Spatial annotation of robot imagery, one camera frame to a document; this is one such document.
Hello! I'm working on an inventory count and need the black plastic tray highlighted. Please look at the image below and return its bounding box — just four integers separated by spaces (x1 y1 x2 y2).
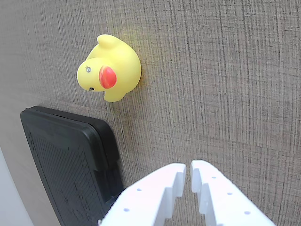
20 105 125 226

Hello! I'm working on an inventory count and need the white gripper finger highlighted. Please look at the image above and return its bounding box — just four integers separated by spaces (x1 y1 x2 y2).
190 160 276 226
97 162 187 226

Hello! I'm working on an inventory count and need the yellow rubber duck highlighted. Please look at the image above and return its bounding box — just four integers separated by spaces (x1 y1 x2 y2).
76 34 142 103

